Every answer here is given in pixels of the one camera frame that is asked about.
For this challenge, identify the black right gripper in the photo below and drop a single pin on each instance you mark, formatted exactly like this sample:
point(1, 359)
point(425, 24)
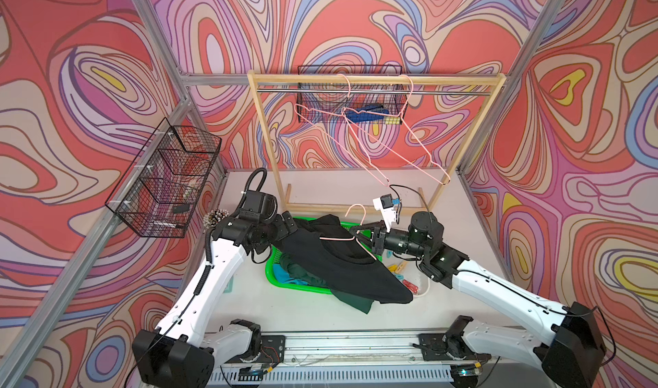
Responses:
point(379, 234)

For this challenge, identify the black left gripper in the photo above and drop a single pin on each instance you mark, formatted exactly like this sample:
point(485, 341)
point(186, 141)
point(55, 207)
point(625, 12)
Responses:
point(283, 230)

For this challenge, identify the black t-shirt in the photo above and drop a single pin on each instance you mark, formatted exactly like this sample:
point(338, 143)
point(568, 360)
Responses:
point(326, 249)

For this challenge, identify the dark green t-shirt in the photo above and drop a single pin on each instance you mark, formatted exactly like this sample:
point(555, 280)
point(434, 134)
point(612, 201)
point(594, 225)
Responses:
point(360, 303)

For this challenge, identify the red clothespin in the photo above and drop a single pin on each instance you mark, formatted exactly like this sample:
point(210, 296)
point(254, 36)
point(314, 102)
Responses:
point(410, 286)

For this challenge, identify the teal t-shirt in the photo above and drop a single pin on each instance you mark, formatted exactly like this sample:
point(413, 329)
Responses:
point(283, 277)

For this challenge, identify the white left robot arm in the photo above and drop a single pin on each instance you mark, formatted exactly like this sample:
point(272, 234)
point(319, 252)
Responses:
point(178, 352)

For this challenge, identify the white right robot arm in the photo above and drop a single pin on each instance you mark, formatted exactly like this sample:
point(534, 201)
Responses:
point(564, 342)

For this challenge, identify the green perforated plastic basket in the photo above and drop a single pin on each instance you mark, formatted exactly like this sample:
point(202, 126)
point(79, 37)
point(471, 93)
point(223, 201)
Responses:
point(275, 259)

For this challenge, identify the white plastic tray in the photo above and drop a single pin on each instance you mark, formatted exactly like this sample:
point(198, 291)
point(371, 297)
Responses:
point(411, 273)

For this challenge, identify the pine cone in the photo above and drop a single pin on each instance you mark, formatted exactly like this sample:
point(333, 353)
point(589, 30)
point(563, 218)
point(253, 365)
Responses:
point(212, 218)

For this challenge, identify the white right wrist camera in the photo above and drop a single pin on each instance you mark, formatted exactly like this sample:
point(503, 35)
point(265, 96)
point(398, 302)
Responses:
point(390, 209)

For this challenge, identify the black wire basket back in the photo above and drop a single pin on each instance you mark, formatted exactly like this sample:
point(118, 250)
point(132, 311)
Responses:
point(324, 103)

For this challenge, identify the black wire basket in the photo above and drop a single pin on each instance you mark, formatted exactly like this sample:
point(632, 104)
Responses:
point(324, 103)
point(158, 195)

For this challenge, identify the metal rail base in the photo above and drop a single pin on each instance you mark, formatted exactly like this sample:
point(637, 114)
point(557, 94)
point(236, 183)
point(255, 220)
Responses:
point(342, 359)

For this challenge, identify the black wire basket left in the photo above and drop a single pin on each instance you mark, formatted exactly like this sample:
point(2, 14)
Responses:
point(158, 195)

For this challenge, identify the wooden clothes rack frame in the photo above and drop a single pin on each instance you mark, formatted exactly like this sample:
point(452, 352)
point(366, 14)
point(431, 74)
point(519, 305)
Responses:
point(495, 85)

